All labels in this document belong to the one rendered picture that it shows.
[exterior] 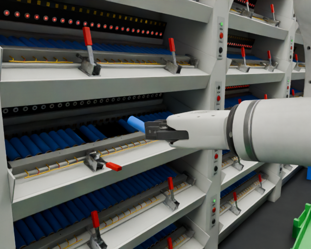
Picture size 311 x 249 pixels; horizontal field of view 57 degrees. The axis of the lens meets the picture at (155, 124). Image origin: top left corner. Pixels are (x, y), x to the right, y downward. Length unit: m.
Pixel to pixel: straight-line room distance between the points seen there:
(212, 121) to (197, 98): 0.54
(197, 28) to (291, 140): 0.63
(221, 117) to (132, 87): 0.30
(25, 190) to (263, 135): 0.39
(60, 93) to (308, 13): 0.39
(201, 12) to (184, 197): 0.55
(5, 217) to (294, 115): 0.44
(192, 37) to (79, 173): 0.56
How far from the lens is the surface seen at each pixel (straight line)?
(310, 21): 0.38
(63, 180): 0.58
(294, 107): 0.37
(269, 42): 1.58
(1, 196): 0.52
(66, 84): 0.54
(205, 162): 0.95
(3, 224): 0.54
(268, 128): 0.37
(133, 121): 0.54
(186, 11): 0.82
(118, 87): 0.62
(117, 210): 0.76
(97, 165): 0.62
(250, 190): 1.48
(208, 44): 0.91
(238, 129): 0.38
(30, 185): 0.56
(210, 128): 0.39
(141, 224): 0.79
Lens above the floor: 0.69
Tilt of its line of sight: 11 degrees down
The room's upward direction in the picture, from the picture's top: straight up
